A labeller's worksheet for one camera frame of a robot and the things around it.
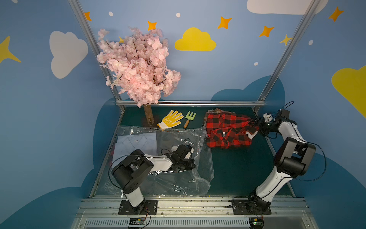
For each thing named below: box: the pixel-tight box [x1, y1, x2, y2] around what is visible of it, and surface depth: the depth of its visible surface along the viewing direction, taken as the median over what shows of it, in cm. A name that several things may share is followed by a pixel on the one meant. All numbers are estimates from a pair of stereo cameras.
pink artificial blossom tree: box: [96, 27, 182, 126], surface depth 69 cm
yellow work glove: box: [156, 110, 184, 131], surface depth 116 cm
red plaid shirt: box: [205, 107, 236, 117], surface depth 117 cm
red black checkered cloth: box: [203, 108, 260, 149], surface depth 97 cm
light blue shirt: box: [112, 132, 158, 168], surface depth 98 cm
